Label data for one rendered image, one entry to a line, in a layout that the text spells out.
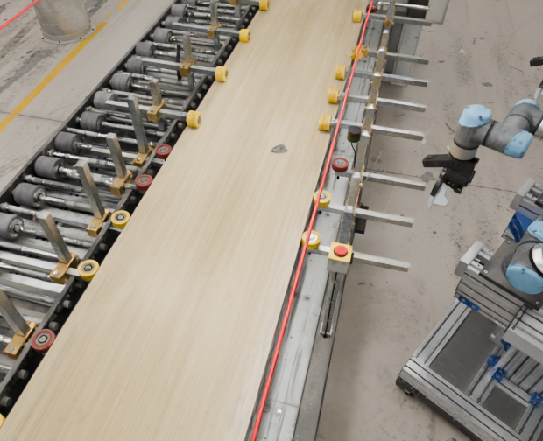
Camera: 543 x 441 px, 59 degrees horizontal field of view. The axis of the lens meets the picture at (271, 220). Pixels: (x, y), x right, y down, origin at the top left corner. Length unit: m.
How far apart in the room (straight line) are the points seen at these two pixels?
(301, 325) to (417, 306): 1.08
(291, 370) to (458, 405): 0.89
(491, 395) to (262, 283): 1.29
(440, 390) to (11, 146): 3.52
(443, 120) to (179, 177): 2.69
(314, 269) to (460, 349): 0.88
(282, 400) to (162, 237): 0.81
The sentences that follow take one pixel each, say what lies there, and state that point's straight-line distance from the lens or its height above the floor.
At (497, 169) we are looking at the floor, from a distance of 4.05.
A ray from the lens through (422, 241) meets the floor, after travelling 3.33.
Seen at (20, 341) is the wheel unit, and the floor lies 0.83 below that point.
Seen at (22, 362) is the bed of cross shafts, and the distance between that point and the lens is 2.01.
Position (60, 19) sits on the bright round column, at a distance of 5.55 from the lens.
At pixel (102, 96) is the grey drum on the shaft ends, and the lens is 3.03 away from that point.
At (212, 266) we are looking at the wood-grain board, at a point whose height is 0.90.
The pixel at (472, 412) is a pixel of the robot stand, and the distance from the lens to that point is 2.54.
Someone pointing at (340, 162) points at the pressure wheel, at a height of 0.91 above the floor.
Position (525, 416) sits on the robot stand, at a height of 0.23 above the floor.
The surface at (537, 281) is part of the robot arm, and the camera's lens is 1.67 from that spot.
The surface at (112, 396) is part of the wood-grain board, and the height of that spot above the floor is 0.90.
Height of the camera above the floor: 2.44
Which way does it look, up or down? 48 degrees down
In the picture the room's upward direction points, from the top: 1 degrees clockwise
